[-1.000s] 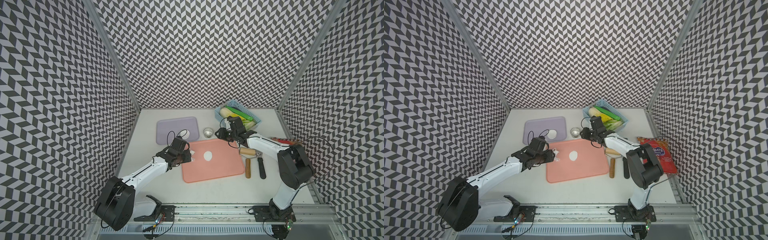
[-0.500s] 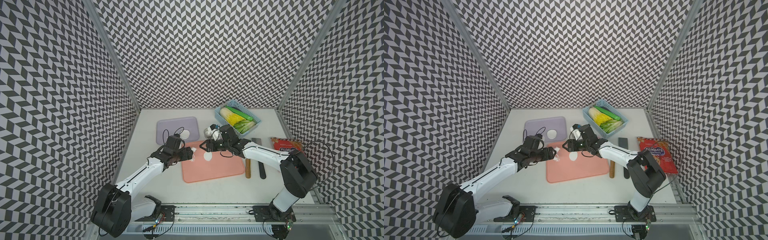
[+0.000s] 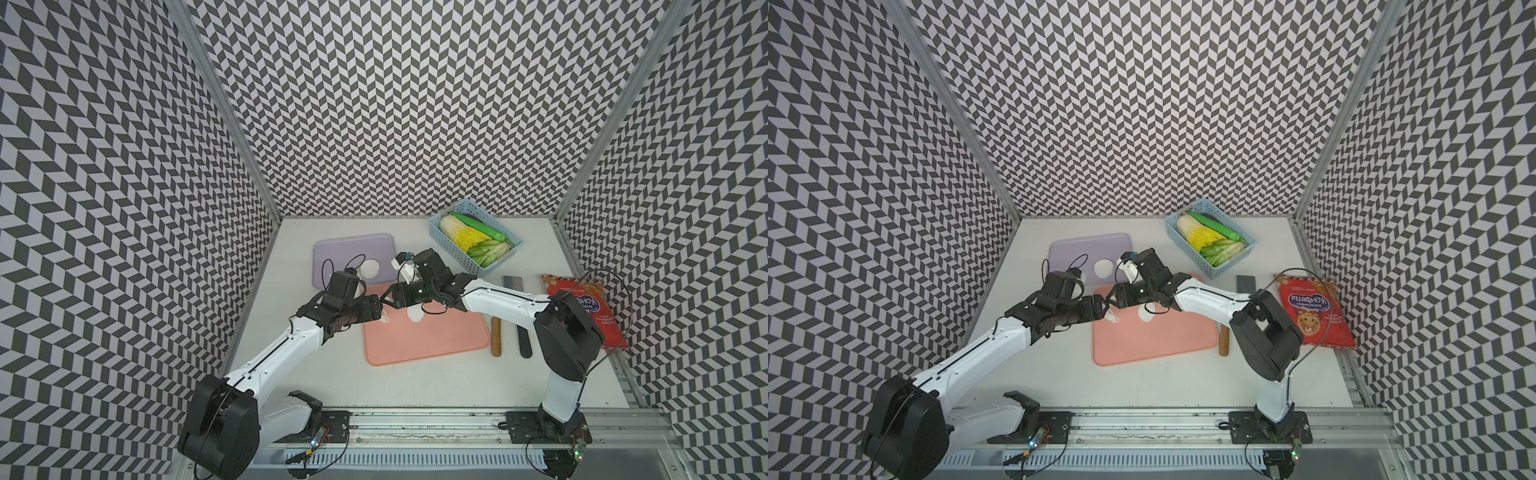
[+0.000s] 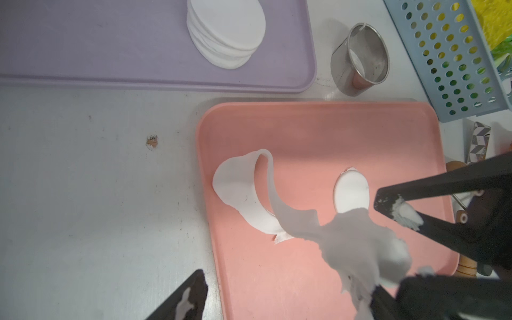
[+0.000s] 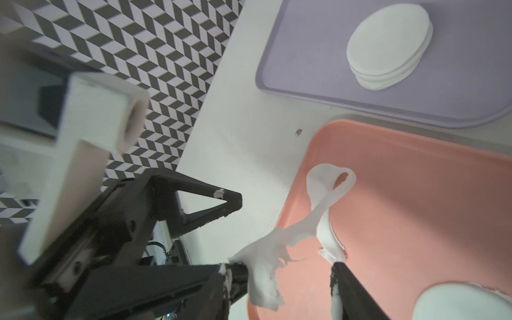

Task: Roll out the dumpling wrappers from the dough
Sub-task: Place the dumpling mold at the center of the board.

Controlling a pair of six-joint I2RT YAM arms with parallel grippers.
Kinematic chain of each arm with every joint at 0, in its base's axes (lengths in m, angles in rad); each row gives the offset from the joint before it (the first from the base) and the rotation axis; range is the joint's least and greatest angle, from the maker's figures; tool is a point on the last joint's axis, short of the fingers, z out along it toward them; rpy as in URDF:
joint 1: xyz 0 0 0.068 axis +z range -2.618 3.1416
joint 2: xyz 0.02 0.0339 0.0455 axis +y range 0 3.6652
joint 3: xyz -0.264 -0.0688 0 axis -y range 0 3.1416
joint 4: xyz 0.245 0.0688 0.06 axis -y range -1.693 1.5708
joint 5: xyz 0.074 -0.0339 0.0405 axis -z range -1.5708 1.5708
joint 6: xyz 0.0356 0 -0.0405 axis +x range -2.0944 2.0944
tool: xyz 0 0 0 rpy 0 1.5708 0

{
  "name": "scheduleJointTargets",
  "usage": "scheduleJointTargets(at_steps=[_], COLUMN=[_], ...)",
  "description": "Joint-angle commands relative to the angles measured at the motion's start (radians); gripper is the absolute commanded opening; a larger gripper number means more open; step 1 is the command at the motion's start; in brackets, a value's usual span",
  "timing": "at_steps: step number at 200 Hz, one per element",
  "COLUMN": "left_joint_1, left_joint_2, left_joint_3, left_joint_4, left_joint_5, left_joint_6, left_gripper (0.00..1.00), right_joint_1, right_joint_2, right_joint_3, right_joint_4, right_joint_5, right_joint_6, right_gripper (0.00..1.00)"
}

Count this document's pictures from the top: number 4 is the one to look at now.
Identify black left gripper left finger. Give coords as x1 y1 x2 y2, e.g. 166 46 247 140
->
146 269 209 320

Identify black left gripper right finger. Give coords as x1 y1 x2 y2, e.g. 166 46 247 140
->
369 275 511 319

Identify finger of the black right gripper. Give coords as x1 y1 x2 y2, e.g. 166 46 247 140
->
374 152 511 217
391 197 511 268

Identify white dough piece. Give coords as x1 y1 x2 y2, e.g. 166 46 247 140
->
213 149 412 319

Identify round cut white wrapper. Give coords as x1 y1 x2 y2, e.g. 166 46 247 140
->
333 167 370 213

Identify wooden rolling pin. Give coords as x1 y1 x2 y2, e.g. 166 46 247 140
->
438 161 484 278

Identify stack of white dumpling wrappers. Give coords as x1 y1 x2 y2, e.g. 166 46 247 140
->
186 1 266 70

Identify green lettuce leaves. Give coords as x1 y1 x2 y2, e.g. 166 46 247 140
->
491 36 512 73

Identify light blue perforated plastic basket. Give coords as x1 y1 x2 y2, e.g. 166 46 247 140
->
385 0 511 123

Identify yellow napa cabbage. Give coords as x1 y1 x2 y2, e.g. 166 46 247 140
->
471 0 511 50

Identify pink cutting board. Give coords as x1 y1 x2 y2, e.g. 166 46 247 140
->
196 102 445 319

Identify purple plastic tray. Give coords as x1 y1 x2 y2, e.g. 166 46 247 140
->
1 1 317 93

